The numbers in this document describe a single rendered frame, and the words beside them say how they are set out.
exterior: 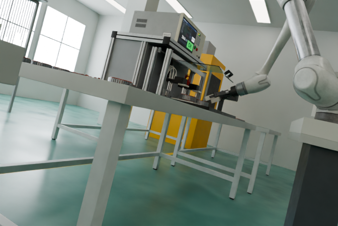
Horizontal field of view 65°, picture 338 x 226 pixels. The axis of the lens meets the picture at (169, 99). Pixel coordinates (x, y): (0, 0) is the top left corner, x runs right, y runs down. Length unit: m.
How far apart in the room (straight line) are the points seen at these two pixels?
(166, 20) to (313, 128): 1.07
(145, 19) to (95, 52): 7.90
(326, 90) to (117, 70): 1.15
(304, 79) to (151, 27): 1.01
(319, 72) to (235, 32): 6.30
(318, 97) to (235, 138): 5.75
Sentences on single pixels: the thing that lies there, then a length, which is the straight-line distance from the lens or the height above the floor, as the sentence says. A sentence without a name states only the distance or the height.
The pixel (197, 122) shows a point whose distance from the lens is 5.38.
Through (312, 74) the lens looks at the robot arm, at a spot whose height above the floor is 1.00.
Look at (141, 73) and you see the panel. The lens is 1.64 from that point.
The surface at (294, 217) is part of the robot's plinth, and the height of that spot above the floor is 0.36.
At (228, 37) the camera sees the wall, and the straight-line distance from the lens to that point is 7.55.
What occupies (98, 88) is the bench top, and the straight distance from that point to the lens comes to 0.76.
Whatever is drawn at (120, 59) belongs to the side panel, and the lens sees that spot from 1.74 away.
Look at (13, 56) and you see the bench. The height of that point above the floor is 0.73.
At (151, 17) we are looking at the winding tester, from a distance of 1.87.
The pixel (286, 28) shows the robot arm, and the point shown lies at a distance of 1.82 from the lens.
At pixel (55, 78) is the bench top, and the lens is 0.89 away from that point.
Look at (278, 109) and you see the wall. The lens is 6.91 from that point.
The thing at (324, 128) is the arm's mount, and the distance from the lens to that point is 1.40.
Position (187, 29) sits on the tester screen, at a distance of 1.84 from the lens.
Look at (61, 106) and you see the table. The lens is 3.48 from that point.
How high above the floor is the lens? 0.72
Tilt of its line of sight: 2 degrees up
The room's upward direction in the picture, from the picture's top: 14 degrees clockwise
